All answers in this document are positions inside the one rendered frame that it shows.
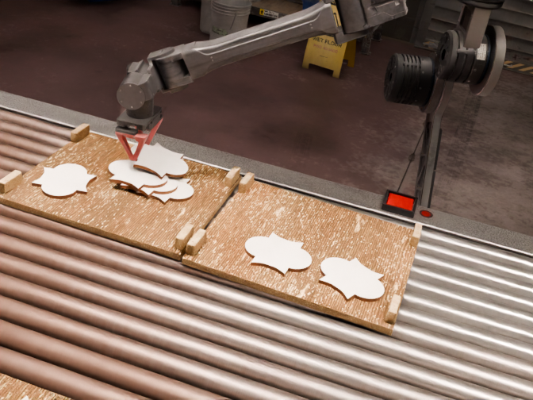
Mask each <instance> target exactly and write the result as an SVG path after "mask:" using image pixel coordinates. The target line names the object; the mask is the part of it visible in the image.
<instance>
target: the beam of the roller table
mask: <svg viewBox="0 0 533 400"><path fill-rule="evenodd" d="M0 109H1V110H6V111H10V112H12V113H17V114H20V115H23V116H26V117H31V118H35V119H37V120H41V121H46V122H48V123H52V124H55V125H60V126H63V127H66V128H69V129H76V128H77V127H79V126H80V125H81V124H83V123H86V124H89V126H90V132H92V133H97V134H99V135H103V136H105V137H110V138H113V139H116V140H119V139H118V138H117V136H116V134H115V128H116V127H117V123H116V122H115V121H110V120H106V119H103V118H100V117H95V116H92V115H89V114H86V113H80V112H78V111H74V110H69V109H66V108H63V107H60V106H55V105H52V104H48V103H46V102H40V101H37V100H34V99H31V98H26V97H23V96H20V95H16V94H11V93H8V92H5V91H2V90H0ZM157 142H158V143H159V144H160V145H161V146H162V147H164V148H165V149H168V150H170V151H172V152H176V153H179V154H184V156H183V159H185V160H190V161H193V162H196V163H201V164H204V165H207V166H210V167H215V168H218V169H221V170H224V171H231V170H232V168H233V167H234V166H237V167H240V175H241V177H244V176H245V175H246V174H247V173H248V172H251V173H254V174H255V175H254V180H255V181H258V182H261V183H266V184H270V185H272V186H276V187H281V188H283V189H287V190H291V191H295V192H297V193H301V194H306V195H308V196H312V197H315V198H320V199H323V200H326V201H329V202H334V203H337V204H340V205H343V206H348V207H351V208H354V209H357V210H362V211H366V212H368V213H373V214H377V215H380V216H383V217H387V218H391V219H393V220H397V221H402V222H405V223H408V224H411V225H415V224H416V223H419V224H421V225H422V228H426V229H430V230H433V231H436V232H439V233H444V234H447V235H451V236H453V237H458V238H462V239H464V240H470V241H473V242H476V243H479V244H483V245H487V246H490V247H493V248H498V249H501V250H504V251H507V252H512V253H515V254H518V255H522V256H526V257H529V258H532V259H533V237H531V236H528V235H525V234H522V233H517V232H513V231H511V230H507V229H502V228H499V227H496V226H493V225H487V224H485V223H481V222H479V221H473V220H470V219H467V218H464V217H459V216H455V215H453V214H449V213H444V212H441V211H438V210H433V209H430V208H427V207H423V206H418V205H416V211H415V214H414V217H413V218H410V217H406V216H402V215H399V214H396V213H391V212H388V211H384V210H381V208H382V203H383V201H384V198H385V196H383V195H380V194H375V193H372V192H369V191H366V190H360V189H358V188H354V187H349V186H346V185H343V184H340V183H335V182H332V181H328V180H326V179H320V178H317V177H314V176H311V175H306V174H303V173H300V172H296V171H291V170H288V169H285V168H282V167H277V166H274V165H271V164H268V163H263V162H259V161H256V160H251V159H248V158H245V157H242V156H237V155H233V154H231V153H227V152H222V151H219V150H216V149H213V148H207V147H205V146H201V145H199V144H193V143H190V142H187V141H184V140H179V139H175V138H173V137H168V136H164V135H161V134H158V133H156V134H155V135H154V136H153V138H152V140H151V143H150V144H149V145H151V146H154V145H155V144H156V143H157ZM421 210H426V211H429V212H431V213H432V214H433V217H423V216H421V215H420V211H421Z"/></svg>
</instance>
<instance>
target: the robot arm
mask: <svg viewBox="0 0 533 400"><path fill-rule="evenodd" d="M330 2H335V3H336V8H337V11H338V14H339V19H340V22H341V26H338V27H337V24H336V20H335V17H334V14H333V11H332V6H331V3H330ZM372 2H374V3H373V4H371V3H372ZM405 2H406V0H335V1H334V0H322V1H320V2H318V3H317V4H315V5H313V6H311V7H309V8H307V9H305V10H302V11H299V12H296V13H292V14H290V15H287V16H284V17H280V18H277V19H274V20H272V21H268V22H265V23H262V24H260V25H256V26H253V27H250V28H248V29H244V30H241V31H239V32H236V33H232V34H229V35H227V36H224V37H219V38H217V39H213V40H205V41H195V42H192V43H189V44H180V45H178V46H175V47H172V46H171V47H167V48H163V49H160V50H158V51H155V52H151V53H150V54H149V56H148V58H147V60H148V62H149V63H145V62H144V60H141V61H140V62H139V63H137V62H133V63H131V64H129V65H127V75H126V76H125V78H124V79H123V81H122V83H121V85H120V86H119V88H118V90H117V100H118V102H119V103H120V104H121V105H122V106H123V107H124V108H126V111H125V112H124V113H123V114H122V115H121V116H119V117H118V118H117V127H116V128H115V134H116V136H117V138H118V139H119V141H120V142H121V143H122V145H123V147H124V148H125V151H126V152H127V154H128V157H129V159H130V160H133V161H136V160H137V159H138V157H139V154H140V152H141V150H142V148H143V146H144V145H145V144H147V145H149V144H150V143H151V140H152V138H153V136H154V135H155V133H156V131H157V129H158V127H159V126H160V124H161V122H162V120H163V115H162V114H161V113H162V107H160V106H154V96H155V94H156V92H157V93H158V92H160V91H162V93H167V92H169V91H170V92H171V93H172V94H173V93H175V92H178V91H181V90H184V89H186V88H187V87H188V86H189V83H193V82H194V80H195V79H197V78H200V77H202V76H205V75H206V74H208V73H209V72H211V71H213V70H215V69H217V68H219V67H222V66H224V65H226V64H229V63H234V62H236V61H239V60H243V59H246V58H248V57H252V56H256V55H258V54H261V53H264V52H268V51H271V50H274V49H276V48H280V47H283V46H286V45H288V44H293V43H296V42H298V41H301V40H305V39H309V38H311V37H318V36H323V35H333V37H334V40H335V43H336V44H337V45H338V44H343V43H346V42H348V41H351V40H355V39H358V38H361V37H364V36H366V35H367V34H368V33H369V30H368V28H371V27H373V26H375V25H380V24H382V23H384V22H387V21H391V20H393V19H395V18H398V17H402V16H404V15H406V14H407V12H408V7H407V6H406V3H405ZM130 125H133V126H135V129H133V128H129V126H130ZM146 129H151V132H150V134H149V135H148V134H145V133H143V131H145V130H146ZM126 137H127V138H131V139H135V140H136V141H138V145H137V148H136V151H135V153H134V155H133V154H132V151H131V149H130V147H129V145H128V141H127V139H126Z"/></svg>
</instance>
